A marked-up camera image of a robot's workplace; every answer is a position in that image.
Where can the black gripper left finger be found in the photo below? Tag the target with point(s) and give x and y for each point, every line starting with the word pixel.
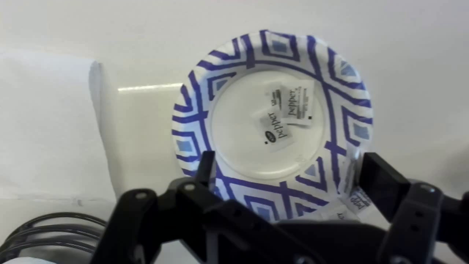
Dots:
pixel 214 231

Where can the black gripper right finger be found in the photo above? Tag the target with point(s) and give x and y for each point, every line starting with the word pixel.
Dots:
pixel 419 215

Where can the white pepper sachet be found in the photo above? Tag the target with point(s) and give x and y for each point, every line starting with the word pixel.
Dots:
pixel 356 205
pixel 295 102
pixel 274 130

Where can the blue patterned paper plate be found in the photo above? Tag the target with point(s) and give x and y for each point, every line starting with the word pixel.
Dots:
pixel 219 109

